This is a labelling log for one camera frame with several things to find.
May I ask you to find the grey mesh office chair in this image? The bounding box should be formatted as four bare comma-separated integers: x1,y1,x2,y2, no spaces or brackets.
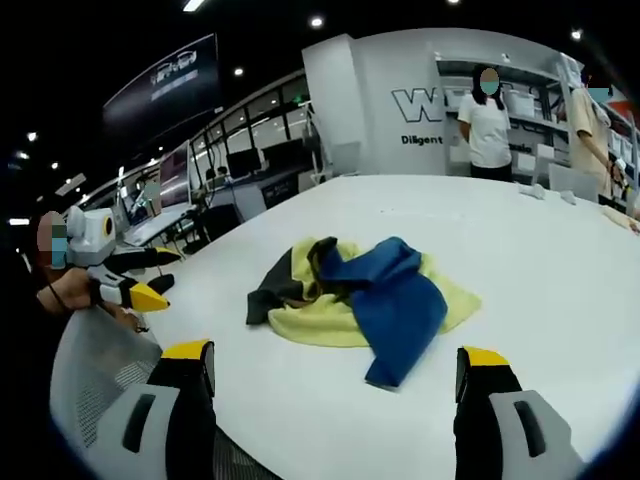
48,303,271,480

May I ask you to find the black thin cable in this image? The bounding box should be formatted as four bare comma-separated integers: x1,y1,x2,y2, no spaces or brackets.
46,281,70,308

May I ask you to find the person's left hand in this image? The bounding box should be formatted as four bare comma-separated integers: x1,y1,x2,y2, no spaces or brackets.
37,268,102,315

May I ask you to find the beige cloth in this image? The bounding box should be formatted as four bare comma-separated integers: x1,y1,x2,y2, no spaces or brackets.
598,203,640,232

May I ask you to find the white chair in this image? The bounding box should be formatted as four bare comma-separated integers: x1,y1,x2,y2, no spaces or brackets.
547,163,602,202

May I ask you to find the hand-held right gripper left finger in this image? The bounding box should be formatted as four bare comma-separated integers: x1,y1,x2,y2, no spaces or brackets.
74,339,217,480

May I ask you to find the tall standing display screen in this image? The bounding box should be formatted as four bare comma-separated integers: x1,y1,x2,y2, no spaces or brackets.
158,141,194,207

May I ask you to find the white storage shelf unit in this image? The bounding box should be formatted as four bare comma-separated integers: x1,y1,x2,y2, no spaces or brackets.
433,48,640,201

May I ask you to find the dark hanging display screen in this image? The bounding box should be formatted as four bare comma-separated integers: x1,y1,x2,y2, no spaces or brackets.
102,33,222,137

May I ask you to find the blue yellow black garment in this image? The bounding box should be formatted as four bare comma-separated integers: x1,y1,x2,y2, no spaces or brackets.
245,235,484,389

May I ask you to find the black computer monitor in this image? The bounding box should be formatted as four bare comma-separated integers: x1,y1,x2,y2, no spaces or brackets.
225,147,266,179

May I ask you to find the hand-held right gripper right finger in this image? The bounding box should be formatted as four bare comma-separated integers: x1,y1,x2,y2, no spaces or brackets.
452,345,586,480

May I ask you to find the white office desk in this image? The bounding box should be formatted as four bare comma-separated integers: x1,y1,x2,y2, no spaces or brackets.
122,199,201,247

